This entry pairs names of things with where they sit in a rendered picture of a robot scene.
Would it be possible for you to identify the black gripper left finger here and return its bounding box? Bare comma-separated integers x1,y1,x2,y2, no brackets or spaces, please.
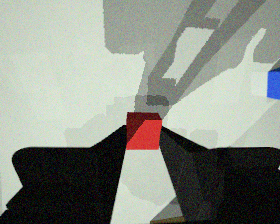
12,125,127,224

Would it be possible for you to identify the blue block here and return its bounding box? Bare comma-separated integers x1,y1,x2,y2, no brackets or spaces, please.
267,67,280,99

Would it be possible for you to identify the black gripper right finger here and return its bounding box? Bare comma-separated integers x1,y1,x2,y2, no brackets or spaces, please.
159,126,280,222

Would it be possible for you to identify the red block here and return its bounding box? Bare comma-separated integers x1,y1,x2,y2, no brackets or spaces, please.
126,112,162,150

